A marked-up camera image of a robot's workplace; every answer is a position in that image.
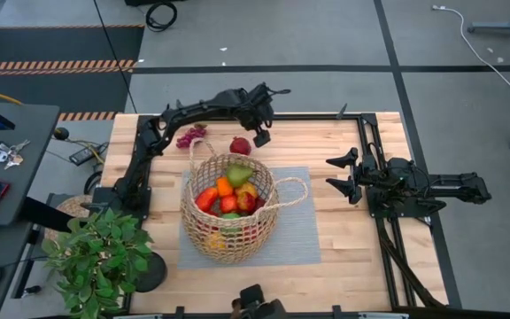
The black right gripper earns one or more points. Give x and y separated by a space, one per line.
379 179

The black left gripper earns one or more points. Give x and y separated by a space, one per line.
255 108

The red pomegranate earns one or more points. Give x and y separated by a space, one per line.
240 146

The green pear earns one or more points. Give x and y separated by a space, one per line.
238 174

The orange red mango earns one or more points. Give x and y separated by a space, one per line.
248 188

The orange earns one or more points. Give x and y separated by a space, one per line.
224 186

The red yellow peach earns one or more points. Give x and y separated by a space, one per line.
246 203

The round red tomato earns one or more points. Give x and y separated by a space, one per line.
228 204

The long red orange pepper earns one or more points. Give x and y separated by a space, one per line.
206 199

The yellow lemon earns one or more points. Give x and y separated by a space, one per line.
215 240

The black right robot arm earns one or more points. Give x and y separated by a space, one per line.
454 184

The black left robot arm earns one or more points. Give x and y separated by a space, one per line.
202 106

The purple grape bunch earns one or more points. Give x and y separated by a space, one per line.
192 136

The grey woven table mat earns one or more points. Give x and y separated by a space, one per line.
299 239

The black power adapter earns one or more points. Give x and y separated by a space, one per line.
84 155

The black plant pot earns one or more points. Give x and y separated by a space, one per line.
155 274

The black round knob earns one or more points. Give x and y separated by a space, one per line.
61 133

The grey desk base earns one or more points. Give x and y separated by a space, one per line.
503 28

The round woven placemat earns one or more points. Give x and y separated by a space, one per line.
73 208

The black hazard striped floor mat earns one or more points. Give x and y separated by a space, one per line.
60 44

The green leafy plant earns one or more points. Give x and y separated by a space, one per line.
95 261

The dark grey desk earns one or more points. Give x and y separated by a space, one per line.
25 133

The key bunch with fob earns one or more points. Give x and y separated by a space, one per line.
5 155

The black aluminium table frame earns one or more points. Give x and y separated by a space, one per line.
317 117

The frame corner clamp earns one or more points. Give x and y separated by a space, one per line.
342 111
178 103

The black camera device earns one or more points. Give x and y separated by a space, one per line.
259 305

